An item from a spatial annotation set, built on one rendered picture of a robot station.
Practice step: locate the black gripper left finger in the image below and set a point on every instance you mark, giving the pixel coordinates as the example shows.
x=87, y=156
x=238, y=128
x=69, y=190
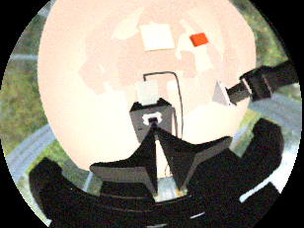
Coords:
x=140, y=167

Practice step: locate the red-orange rectangular block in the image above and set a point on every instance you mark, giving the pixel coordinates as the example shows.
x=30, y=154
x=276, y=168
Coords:
x=198, y=39

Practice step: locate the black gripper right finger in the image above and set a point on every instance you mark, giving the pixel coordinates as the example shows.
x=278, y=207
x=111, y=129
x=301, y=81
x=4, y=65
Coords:
x=183, y=157

